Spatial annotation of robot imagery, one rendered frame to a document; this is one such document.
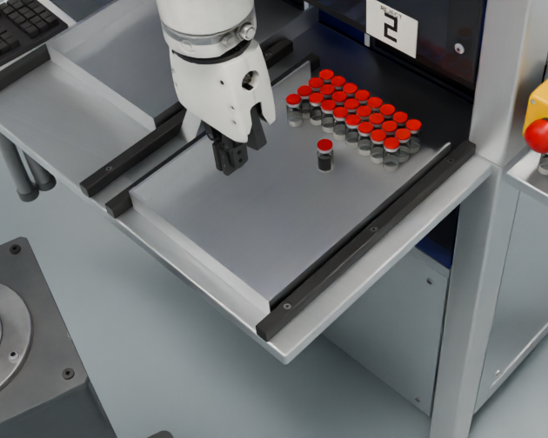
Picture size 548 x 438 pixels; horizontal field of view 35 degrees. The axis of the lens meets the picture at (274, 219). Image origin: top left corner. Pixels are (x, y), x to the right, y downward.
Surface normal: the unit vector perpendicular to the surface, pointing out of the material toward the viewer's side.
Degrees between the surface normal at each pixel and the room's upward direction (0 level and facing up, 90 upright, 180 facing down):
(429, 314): 90
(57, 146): 0
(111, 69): 0
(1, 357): 0
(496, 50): 90
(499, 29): 90
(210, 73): 89
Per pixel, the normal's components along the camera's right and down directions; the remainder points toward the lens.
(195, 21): -0.14, 0.77
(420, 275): -0.70, 0.58
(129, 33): -0.07, -0.64
